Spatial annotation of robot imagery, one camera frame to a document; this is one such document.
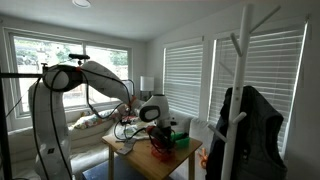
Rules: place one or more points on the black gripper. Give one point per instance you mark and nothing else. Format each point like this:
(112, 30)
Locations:
(159, 133)

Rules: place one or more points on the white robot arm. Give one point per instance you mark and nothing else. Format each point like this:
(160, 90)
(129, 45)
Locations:
(100, 80)

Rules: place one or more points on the green plastic box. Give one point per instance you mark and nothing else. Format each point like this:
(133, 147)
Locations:
(182, 141)

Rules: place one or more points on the light wooden table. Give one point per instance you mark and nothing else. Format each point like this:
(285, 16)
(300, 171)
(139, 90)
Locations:
(156, 160)

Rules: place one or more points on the small grey flat packet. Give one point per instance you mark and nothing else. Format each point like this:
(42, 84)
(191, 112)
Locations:
(126, 147)

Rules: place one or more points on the small red object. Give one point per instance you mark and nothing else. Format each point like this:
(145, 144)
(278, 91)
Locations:
(130, 119)

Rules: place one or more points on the dark blue ottoman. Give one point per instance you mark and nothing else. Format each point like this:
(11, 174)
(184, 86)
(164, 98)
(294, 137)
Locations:
(123, 171)

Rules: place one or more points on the white table lamp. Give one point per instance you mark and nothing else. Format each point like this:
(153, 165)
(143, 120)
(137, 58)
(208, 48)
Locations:
(146, 84)

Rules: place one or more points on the narrow white window blind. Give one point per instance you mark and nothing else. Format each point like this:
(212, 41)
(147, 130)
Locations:
(183, 78)

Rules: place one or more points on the white sofa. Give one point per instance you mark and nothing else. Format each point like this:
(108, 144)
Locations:
(90, 140)

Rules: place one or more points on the floral pillow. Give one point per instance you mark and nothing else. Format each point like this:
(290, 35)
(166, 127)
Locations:
(88, 120)

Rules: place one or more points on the dark grey puffer vest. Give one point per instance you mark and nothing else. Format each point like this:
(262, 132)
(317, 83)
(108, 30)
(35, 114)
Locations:
(260, 143)

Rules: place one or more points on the white coat rack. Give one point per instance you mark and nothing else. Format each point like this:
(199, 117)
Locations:
(238, 83)

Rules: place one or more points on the large glass window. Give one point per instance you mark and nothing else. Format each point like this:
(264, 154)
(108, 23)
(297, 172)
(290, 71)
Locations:
(106, 60)

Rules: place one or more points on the wide white window blind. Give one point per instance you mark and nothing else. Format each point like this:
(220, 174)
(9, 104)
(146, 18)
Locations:
(276, 66)

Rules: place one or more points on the round ceiling light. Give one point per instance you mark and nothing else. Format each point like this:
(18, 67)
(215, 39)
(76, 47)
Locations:
(81, 3)

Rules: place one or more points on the black camera on bar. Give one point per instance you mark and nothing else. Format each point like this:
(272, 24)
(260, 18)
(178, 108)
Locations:
(79, 56)

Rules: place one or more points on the black camera stand pole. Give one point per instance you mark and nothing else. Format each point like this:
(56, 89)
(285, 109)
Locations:
(4, 133)

